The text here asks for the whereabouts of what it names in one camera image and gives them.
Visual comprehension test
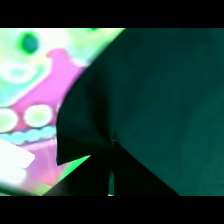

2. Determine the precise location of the black garment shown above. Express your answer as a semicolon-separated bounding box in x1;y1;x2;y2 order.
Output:
55;28;224;196

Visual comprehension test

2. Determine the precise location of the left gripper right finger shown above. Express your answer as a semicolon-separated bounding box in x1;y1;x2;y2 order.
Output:
113;141;182;196

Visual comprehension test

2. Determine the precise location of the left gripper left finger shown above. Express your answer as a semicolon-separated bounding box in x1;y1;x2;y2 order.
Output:
44;141;114;196

